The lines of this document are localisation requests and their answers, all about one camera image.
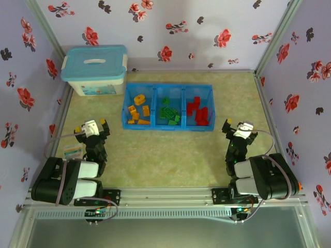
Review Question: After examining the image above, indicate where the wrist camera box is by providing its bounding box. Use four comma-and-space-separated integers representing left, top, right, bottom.
233, 120, 254, 139
82, 119, 100, 137

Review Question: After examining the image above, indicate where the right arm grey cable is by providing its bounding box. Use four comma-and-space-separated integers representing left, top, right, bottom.
234, 130, 295, 224

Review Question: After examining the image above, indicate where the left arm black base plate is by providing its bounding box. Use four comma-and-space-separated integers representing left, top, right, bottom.
74, 189, 122, 207

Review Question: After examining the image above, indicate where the aluminium front rail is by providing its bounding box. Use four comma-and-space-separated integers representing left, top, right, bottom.
25, 188, 308, 206

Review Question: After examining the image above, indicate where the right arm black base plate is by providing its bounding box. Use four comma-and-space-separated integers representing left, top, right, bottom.
211, 188, 259, 206

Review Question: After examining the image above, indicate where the storage box with blue lid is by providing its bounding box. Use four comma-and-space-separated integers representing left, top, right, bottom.
61, 45, 129, 97

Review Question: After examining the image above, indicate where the blue three-compartment bin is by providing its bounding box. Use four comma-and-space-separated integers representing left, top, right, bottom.
122, 82, 216, 132

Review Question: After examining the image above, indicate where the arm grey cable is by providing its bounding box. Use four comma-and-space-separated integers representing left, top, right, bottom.
234, 130, 295, 224
43, 130, 119, 225

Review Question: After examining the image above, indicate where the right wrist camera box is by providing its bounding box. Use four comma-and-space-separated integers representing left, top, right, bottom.
233, 120, 254, 139

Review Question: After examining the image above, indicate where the aluminium side rail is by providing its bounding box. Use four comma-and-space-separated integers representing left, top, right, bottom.
254, 71, 308, 202
25, 84, 74, 191

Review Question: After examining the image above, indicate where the aluminium corner post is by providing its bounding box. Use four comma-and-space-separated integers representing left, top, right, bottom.
254, 0, 303, 75
24, 0, 67, 61

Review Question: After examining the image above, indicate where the grey slotted cable duct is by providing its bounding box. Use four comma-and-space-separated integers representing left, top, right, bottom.
35, 208, 232, 219

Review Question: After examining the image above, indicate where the left arm grey cable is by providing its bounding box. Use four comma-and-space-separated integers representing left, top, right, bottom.
43, 130, 119, 225

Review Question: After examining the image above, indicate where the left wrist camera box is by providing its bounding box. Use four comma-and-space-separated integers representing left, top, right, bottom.
82, 119, 100, 137

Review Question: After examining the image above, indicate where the white printed card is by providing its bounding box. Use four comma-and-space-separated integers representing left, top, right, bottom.
63, 145, 83, 160

